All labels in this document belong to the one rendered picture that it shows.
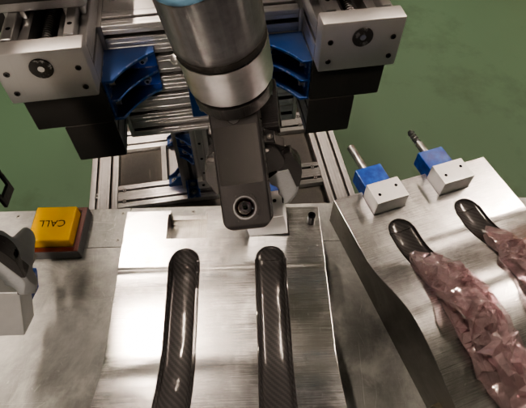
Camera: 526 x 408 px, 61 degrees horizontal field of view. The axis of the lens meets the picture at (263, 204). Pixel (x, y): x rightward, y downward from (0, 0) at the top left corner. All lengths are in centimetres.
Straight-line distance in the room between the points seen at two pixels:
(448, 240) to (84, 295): 51
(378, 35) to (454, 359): 49
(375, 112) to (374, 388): 161
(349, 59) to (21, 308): 60
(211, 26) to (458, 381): 44
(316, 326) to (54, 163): 162
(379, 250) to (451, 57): 196
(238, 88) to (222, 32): 6
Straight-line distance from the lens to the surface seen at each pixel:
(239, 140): 41
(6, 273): 50
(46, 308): 71
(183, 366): 54
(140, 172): 159
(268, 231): 58
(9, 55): 77
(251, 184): 41
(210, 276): 57
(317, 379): 52
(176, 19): 32
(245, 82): 36
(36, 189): 196
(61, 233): 71
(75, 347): 67
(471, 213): 72
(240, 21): 33
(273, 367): 53
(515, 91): 245
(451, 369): 56
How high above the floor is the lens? 139
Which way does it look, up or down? 54 degrees down
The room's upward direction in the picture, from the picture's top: straight up
